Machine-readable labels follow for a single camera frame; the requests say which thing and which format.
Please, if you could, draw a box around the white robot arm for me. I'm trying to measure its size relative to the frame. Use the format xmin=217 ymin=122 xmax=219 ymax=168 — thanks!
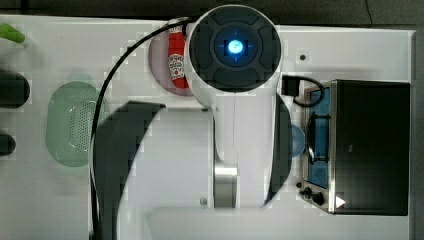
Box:
xmin=90 ymin=5 xmax=292 ymax=240

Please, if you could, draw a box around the black steel toaster oven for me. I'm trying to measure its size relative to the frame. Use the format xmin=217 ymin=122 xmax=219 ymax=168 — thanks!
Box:
xmin=299 ymin=80 xmax=411 ymax=216

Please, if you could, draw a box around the grey round plate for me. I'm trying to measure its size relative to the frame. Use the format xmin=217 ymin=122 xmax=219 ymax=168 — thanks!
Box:
xmin=149 ymin=30 xmax=193 ymax=97

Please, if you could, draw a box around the red ketchup bottle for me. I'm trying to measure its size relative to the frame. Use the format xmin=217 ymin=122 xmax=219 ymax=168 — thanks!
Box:
xmin=168 ymin=26 xmax=189 ymax=89

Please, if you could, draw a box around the blue round bowl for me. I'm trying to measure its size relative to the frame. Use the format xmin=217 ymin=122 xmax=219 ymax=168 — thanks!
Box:
xmin=292 ymin=125 xmax=305 ymax=157

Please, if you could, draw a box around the green perforated colander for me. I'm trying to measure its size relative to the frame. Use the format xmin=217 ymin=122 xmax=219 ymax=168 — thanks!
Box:
xmin=45 ymin=81 xmax=99 ymax=167

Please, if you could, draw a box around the upper black cylinder at edge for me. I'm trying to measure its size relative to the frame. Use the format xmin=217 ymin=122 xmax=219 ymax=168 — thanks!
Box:
xmin=0 ymin=71 xmax=30 ymax=109

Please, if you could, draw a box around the black cylinder at edge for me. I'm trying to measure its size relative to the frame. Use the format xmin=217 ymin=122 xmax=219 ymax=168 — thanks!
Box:
xmin=0 ymin=134 xmax=16 ymax=156
xmin=0 ymin=71 xmax=30 ymax=109

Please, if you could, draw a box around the lower black cylinder at edge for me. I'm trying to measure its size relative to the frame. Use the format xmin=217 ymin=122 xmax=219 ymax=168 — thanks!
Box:
xmin=0 ymin=134 xmax=16 ymax=156

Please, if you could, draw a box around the green object at edge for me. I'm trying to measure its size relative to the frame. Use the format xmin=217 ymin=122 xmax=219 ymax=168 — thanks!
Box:
xmin=0 ymin=23 xmax=26 ymax=43

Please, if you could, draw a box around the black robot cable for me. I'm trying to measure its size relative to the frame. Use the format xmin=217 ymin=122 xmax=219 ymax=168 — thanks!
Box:
xmin=89 ymin=17 xmax=198 ymax=240

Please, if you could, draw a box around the black floor cable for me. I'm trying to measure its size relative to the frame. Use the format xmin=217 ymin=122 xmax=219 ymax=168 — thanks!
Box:
xmin=364 ymin=0 xmax=374 ymax=28

